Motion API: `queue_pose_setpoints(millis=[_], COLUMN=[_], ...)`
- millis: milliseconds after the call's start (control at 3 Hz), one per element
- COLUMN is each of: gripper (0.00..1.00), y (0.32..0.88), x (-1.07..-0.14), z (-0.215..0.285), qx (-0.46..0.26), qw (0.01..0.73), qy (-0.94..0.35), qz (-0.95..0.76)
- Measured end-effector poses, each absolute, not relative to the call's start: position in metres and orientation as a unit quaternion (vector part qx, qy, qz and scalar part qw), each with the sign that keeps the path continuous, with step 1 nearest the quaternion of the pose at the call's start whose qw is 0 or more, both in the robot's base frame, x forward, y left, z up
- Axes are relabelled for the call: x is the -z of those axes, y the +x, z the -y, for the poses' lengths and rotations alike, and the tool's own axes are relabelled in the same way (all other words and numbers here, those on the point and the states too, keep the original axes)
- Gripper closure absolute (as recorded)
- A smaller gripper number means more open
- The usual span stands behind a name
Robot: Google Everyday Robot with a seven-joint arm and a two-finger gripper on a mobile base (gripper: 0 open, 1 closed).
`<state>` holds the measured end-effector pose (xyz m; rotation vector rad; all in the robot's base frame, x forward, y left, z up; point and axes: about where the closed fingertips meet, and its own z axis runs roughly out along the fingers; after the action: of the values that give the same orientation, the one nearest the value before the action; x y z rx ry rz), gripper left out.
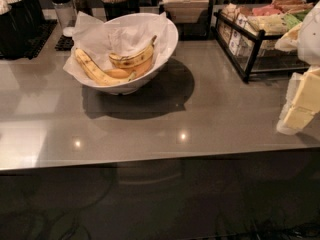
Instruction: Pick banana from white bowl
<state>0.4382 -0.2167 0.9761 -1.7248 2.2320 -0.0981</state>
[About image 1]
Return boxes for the long yellow banana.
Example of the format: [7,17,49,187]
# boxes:
[74,48,136,86]

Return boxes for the black napkin holder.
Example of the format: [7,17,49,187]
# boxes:
[159,0,213,40]

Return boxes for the white paper liner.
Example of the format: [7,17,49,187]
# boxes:
[62,11,169,87]

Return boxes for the black container at left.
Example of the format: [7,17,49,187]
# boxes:
[0,0,45,58]

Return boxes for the spotted yellow banana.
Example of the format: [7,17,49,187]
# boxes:
[109,35,157,69]

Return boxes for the black wire condiment rack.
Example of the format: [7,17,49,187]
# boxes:
[211,10,308,82]

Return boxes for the assorted tea packets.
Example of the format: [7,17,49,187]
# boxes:
[221,0,314,52]

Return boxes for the white bowl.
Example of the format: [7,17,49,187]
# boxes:
[70,12,179,96]

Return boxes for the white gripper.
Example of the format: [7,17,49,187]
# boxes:
[276,2,320,135]

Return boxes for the glass shaker with dark lid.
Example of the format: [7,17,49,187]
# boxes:
[52,0,76,37]

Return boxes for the black rubber mat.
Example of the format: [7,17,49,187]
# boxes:
[0,19,57,60]

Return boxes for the small black mat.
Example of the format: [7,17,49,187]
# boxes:
[55,36,74,51]

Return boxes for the orange fruit in bowl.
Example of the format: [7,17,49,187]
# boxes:
[105,69,130,78]

